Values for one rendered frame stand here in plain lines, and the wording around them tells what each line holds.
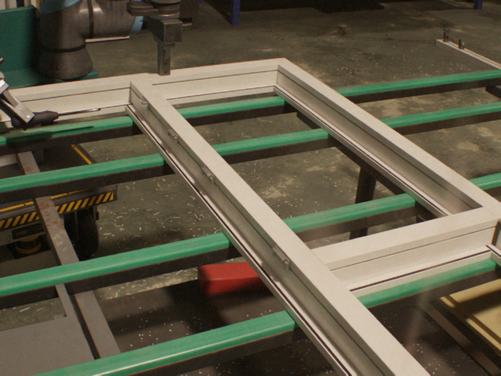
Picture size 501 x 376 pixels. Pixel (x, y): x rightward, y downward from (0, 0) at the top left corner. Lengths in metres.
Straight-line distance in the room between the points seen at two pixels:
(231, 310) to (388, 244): 0.49
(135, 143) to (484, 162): 1.81
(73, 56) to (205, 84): 0.69
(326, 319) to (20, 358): 0.45
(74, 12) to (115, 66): 2.33
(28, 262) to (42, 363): 1.53
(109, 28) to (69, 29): 0.13
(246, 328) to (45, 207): 0.56
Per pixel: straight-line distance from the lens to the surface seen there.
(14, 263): 2.53
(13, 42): 2.49
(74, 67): 2.40
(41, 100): 1.72
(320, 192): 3.21
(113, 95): 1.76
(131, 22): 2.40
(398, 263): 1.19
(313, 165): 3.44
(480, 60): 2.47
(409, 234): 1.20
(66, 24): 2.36
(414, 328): 1.55
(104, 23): 2.38
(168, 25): 1.70
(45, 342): 1.07
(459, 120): 1.95
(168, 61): 1.78
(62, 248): 1.31
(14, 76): 2.45
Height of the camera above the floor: 1.55
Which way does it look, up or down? 30 degrees down
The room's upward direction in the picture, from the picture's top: 3 degrees clockwise
